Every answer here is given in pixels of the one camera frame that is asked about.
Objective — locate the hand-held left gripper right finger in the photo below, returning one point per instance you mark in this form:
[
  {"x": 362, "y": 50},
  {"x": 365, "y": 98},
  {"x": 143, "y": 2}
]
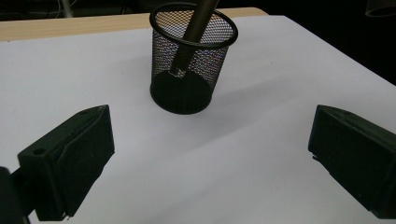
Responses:
[{"x": 355, "y": 158}]

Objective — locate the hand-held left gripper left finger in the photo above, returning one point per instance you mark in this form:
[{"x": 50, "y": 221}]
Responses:
[{"x": 71, "y": 168}]

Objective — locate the black mesh pen holder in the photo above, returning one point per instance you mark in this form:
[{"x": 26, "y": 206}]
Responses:
[{"x": 183, "y": 96}]

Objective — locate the brown wooden comb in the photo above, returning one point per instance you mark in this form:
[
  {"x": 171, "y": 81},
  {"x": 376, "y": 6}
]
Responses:
[{"x": 199, "y": 21}]

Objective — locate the white table sheet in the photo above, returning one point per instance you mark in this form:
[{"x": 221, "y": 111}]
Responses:
[{"x": 249, "y": 140}]

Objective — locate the pale grey curved object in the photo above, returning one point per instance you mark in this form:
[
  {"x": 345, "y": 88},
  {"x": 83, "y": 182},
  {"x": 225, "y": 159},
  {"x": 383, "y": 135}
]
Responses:
[{"x": 381, "y": 11}]

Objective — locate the white stand leg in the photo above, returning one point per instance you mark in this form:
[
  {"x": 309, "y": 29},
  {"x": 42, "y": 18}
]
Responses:
[{"x": 67, "y": 7}]

